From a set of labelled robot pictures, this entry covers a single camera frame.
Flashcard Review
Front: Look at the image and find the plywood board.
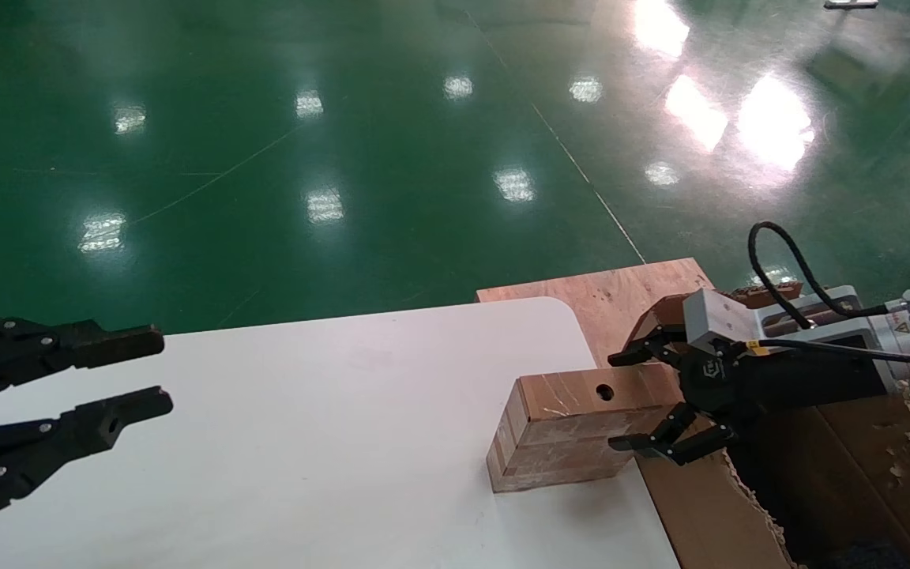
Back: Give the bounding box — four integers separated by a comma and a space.
477, 258, 716, 372

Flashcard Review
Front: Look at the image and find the grey metal camera bracket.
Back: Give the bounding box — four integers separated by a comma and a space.
751, 286, 888, 350

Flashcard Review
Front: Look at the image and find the thick black cable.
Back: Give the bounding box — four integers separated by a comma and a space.
747, 338, 910, 367

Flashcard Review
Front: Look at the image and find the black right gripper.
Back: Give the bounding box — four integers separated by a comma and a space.
609, 322, 896, 465

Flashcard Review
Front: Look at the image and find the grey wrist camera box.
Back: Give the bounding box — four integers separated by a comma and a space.
682, 288, 761, 354

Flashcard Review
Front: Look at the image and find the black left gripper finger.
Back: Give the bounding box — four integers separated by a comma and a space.
0, 318, 165, 404
0, 386, 174, 534

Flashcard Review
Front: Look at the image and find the big open cardboard box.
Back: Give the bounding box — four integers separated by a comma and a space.
621, 281, 910, 569

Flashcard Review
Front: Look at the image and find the thin black looped cable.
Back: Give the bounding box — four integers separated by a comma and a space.
747, 221, 892, 330

